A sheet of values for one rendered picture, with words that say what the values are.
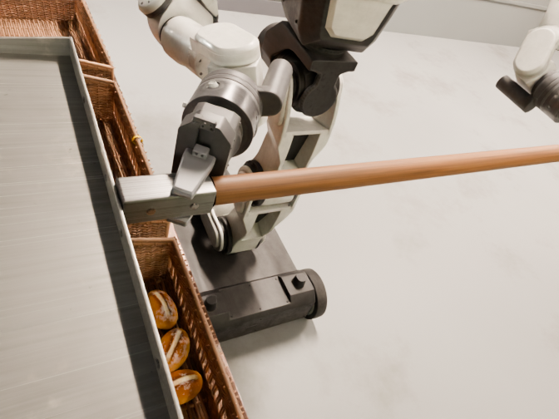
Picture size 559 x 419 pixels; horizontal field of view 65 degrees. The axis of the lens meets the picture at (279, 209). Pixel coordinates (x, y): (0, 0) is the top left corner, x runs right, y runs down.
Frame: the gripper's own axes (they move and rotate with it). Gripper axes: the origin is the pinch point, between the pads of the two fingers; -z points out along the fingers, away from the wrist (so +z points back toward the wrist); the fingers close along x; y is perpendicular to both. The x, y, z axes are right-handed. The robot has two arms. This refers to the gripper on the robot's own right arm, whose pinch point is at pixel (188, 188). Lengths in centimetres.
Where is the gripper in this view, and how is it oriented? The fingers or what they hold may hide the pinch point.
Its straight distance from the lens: 45.7
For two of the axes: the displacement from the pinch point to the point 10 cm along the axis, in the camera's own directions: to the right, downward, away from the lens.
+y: -9.4, -3.2, -0.9
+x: -2.8, 6.6, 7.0
